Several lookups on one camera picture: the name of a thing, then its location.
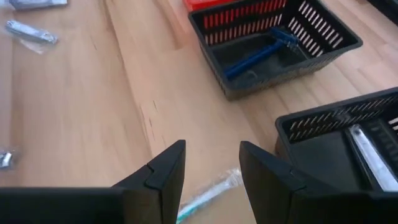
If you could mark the long clear toiletry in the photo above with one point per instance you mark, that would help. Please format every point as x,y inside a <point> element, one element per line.
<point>37,3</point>

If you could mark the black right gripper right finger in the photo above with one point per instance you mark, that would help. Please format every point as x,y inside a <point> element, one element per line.
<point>273,199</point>

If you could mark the red plastic basket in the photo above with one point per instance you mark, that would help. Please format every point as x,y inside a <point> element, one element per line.
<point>202,3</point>

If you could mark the silver nail clipper packet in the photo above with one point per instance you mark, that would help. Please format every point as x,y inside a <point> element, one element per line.
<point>31,32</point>

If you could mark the teal toothbrush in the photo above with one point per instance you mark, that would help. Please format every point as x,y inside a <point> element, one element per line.
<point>205,196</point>

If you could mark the black plastic basket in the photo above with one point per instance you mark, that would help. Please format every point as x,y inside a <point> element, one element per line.
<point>236,90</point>
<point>317,161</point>

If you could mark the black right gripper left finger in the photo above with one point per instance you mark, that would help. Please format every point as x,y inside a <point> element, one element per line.
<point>164,193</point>

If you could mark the silver nail file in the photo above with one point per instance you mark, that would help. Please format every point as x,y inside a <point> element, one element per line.
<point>373,161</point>

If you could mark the small silver wrapped toiletry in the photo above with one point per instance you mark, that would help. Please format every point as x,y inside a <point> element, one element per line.
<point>6,158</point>

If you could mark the black comb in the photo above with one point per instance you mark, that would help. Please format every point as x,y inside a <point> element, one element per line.
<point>384,140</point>

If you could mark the blue razor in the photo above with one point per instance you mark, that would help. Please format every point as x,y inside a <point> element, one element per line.
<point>255,59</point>

